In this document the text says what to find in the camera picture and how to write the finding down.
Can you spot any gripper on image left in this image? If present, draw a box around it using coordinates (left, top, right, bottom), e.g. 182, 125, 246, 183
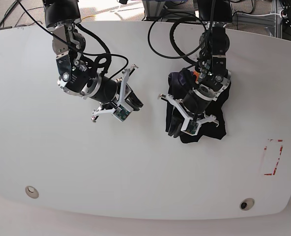
90, 64, 144, 122

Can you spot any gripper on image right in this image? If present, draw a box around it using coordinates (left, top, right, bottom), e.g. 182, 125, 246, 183
158, 87, 219, 138

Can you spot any black t-shirt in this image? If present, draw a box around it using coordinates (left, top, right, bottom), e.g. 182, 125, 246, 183
159, 69, 231, 144

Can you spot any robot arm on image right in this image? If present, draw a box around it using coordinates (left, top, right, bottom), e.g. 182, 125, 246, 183
159, 0, 233, 144

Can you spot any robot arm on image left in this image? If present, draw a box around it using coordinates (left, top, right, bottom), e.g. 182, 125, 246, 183
43, 0, 143, 122

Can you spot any table grommet hole right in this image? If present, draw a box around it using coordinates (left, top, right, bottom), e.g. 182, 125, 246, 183
239, 198, 255, 211

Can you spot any red tape rectangle marking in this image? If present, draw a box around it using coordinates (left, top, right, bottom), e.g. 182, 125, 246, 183
261, 139, 284, 176

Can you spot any white table grommet left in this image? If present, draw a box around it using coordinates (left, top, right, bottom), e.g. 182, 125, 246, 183
25, 186, 39, 199

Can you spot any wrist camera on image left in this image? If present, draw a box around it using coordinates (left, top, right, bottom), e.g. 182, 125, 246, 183
112, 105, 131, 122

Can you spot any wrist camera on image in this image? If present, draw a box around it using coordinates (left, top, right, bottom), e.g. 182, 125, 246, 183
181, 118, 201, 136
112, 105, 131, 122

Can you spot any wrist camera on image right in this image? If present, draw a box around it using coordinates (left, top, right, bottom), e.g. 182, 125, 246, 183
181, 118, 201, 136

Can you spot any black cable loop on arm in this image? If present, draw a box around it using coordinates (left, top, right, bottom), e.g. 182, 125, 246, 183
147, 9, 210, 66

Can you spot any aluminium frame rail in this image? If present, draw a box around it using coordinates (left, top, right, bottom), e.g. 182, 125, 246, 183
142, 0, 285, 38

